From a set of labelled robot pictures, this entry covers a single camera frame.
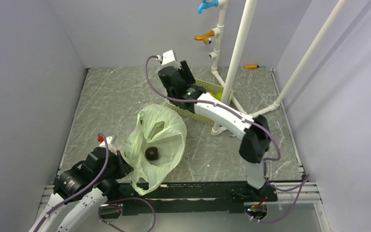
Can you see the dark purple fake mangosteen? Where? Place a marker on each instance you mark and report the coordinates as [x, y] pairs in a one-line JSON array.
[[152, 153]]

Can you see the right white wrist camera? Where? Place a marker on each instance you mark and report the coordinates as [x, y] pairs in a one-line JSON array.
[[168, 59]]

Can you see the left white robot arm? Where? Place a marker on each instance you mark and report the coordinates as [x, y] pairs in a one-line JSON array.
[[82, 189]]

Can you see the light green plastic bag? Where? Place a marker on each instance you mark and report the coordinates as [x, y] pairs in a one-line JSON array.
[[161, 127]]

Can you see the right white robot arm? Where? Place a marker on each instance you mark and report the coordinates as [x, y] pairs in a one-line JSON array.
[[253, 132]]

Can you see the blue plastic faucet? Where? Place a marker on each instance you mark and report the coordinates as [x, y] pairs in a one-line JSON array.
[[205, 4]]

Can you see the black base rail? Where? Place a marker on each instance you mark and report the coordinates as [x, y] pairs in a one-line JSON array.
[[188, 197]]

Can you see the light green fake pear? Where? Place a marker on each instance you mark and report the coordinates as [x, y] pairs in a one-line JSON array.
[[218, 96]]

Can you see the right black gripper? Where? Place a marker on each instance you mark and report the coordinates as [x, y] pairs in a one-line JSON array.
[[188, 78]]

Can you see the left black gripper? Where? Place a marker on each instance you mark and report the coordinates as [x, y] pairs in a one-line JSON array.
[[123, 167]]

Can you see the orange plastic faucet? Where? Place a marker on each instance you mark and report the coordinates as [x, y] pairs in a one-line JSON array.
[[205, 37]]

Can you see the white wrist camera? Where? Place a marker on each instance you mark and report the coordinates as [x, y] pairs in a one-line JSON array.
[[168, 59], [106, 142]]

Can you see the pale green plastic basket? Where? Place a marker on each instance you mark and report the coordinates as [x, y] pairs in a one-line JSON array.
[[198, 104]]

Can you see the orange handled screwdriver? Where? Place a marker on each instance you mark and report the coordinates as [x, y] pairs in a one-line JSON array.
[[249, 67]]

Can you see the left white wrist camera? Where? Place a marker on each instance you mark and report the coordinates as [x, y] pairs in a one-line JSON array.
[[106, 142]]

